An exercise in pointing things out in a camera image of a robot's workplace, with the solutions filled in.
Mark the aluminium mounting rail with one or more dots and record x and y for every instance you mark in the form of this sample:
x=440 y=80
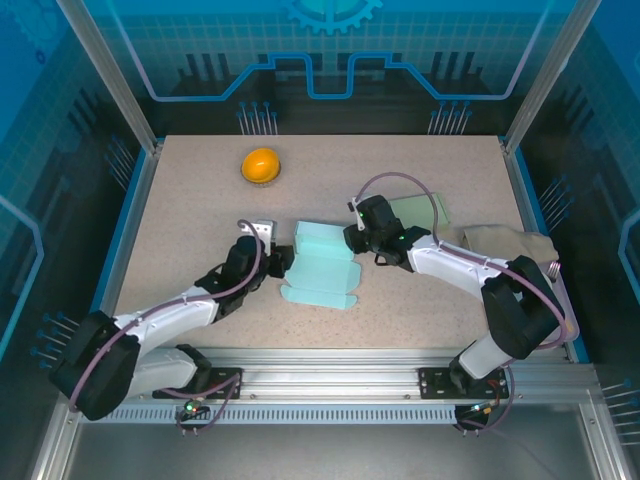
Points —
x=330 y=370

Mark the beige folded cloth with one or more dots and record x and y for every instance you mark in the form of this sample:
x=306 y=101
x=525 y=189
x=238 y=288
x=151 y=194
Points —
x=510 y=242

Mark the aluminium frame post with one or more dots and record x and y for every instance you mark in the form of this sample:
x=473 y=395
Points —
x=555 y=75
x=110 y=75

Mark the orange dome-shaped tart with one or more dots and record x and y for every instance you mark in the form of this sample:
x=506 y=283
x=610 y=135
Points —
x=260 y=165

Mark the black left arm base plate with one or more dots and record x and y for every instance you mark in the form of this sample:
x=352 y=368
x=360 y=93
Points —
x=227 y=382

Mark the metal fork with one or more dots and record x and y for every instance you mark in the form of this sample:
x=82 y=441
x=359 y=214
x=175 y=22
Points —
x=554 y=270

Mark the blue paper box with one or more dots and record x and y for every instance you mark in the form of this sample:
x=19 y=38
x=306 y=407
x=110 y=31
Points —
x=320 y=270

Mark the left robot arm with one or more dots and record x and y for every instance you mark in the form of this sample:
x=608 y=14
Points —
x=95 y=365

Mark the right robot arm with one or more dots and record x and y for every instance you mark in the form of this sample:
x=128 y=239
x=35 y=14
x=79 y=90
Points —
x=520 y=310

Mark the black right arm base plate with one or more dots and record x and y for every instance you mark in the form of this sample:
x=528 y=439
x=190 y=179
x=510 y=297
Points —
x=435 y=382

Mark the green paper box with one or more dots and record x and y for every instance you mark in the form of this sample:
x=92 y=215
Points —
x=420 y=212

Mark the lilac plastic tray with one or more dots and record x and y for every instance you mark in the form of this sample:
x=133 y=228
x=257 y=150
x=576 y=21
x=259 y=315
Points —
x=570 y=310

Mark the small connector with green light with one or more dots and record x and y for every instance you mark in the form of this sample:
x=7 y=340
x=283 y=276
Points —
x=192 y=406
x=480 y=410

